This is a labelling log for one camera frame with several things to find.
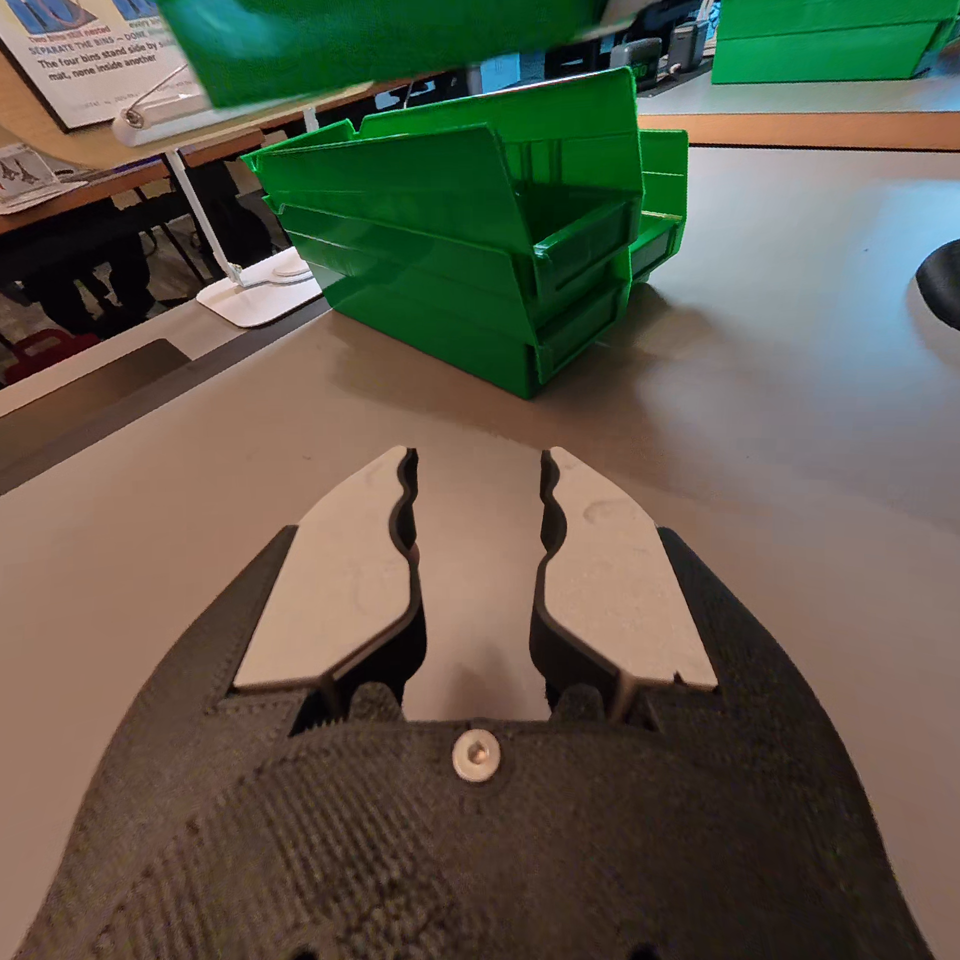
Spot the black chair armrest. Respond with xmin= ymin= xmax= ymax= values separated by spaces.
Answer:
xmin=915 ymin=240 xmax=960 ymax=331

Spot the stack of green bins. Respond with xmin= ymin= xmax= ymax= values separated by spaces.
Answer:
xmin=708 ymin=0 xmax=960 ymax=85

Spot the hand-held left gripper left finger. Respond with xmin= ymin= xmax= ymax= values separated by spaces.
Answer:
xmin=231 ymin=445 xmax=429 ymax=708

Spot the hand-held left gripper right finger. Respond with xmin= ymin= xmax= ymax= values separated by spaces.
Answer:
xmin=529 ymin=447 xmax=720 ymax=720

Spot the green plastic bin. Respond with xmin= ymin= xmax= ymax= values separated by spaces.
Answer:
xmin=633 ymin=129 xmax=690 ymax=285
xmin=281 ymin=225 xmax=633 ymax=401
xmin=153 ymin=0 xmax=612 ymax=110
xmin=238 ymin=66 xmax=646 ymax=331

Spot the brown wooden table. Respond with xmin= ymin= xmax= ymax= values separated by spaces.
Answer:
xmin=0 ymin=129 xmax=301 ymax=339

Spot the white board stand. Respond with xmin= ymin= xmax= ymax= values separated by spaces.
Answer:
xmin=163 ymin=105 xmax=333 ymax=330

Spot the grey device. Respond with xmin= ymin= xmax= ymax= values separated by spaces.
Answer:
xmin=667 ymin=22 xmax=711 ymax=74
xmin=609 ymin=37 xmax=661 ymax=93

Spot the clear page holder bar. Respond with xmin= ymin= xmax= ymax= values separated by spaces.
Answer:
xmin=111 ymin=63 xmax=219 ymax=147

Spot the wood-edged white table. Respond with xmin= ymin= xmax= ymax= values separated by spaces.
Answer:
xmin=633 ymin=63 xmax=960 ymax=151

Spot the white instruction sheet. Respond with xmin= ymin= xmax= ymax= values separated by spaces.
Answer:
xmin=0 ymin=0 xmax=204 ymax=135

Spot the clear acrylic sign holder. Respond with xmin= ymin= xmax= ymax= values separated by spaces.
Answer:
xmin=0 ymin=142 xmax=66 ymax=216

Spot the red bag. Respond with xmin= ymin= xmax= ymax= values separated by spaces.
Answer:
xmin=3 ymin=330 xmax=100 ymax=385

